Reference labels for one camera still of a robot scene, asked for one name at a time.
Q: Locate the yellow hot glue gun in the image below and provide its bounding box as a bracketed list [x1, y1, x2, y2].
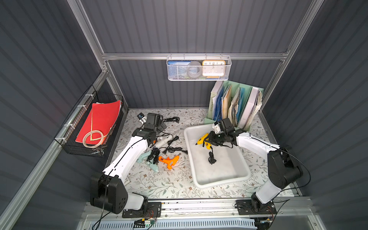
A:
[196, 133, 217, 164]

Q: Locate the white plastic storage box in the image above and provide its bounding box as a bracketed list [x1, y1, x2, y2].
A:
[184, 124, 251, 189]

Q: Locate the mint green glue gun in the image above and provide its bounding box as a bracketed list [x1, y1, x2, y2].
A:
[137, 151, 159, 173]

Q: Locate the orange hot glue gun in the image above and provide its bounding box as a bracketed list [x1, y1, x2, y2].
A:
[158, 155, 180, 170]

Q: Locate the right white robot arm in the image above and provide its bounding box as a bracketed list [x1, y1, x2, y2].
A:
[202, 118, 303, 212]

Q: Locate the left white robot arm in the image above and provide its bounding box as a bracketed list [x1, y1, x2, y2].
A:
[90, 113, 166, 215]

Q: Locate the white glue gun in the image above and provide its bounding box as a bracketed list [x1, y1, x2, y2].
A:
[153, 135, 174, 149]

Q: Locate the blue box in basket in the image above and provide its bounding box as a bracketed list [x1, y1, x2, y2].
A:
[167, 60, 191, 80]

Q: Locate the green desktop file organizer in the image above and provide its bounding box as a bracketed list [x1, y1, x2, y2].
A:
[204, 80, 264, 131]

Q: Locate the red paper folder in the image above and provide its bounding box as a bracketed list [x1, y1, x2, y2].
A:
[75, 100, 122, 148]

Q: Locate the grey tape roll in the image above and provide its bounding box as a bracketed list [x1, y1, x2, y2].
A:
[187, 61, 202, 79]

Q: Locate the yellow white alarm clock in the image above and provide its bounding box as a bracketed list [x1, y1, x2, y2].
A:
[202, 60, 226, 77]

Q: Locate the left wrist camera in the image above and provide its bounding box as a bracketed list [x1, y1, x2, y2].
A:
[137, 113, 147, 124]

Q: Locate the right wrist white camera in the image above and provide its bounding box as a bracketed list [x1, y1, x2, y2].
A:
[212, 123, 221, 134]

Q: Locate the white wire hanging basket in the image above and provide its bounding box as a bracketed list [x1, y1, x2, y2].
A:
[166, 55, 232, 81]

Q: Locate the black wire side basket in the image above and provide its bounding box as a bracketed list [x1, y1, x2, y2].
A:
[55, 88, 124, 158]

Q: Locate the beige coiled tube ring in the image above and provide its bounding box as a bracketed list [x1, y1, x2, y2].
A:
[82, 130, 104, 147]

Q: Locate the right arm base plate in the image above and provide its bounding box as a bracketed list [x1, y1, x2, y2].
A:
[234, 199, 277, 215]

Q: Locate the aluminium front rail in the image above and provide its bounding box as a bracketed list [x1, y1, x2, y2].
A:
[83, 196, 314, 219]

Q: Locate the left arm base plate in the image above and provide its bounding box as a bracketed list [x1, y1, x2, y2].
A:
[122, 201, 162, 219]

